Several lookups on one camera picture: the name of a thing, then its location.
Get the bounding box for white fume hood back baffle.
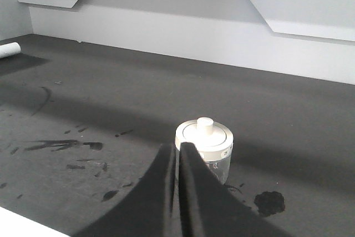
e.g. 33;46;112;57
18;0;354;84

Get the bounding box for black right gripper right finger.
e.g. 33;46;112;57
179;142;288;236

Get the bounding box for white fume hood frame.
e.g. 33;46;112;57
1;207;68;237

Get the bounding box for glass jar with white lid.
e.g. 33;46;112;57
175;117;234;184

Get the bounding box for white paper roll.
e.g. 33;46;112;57
0;42;22;59

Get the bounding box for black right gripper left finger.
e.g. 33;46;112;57
74;144;176;236

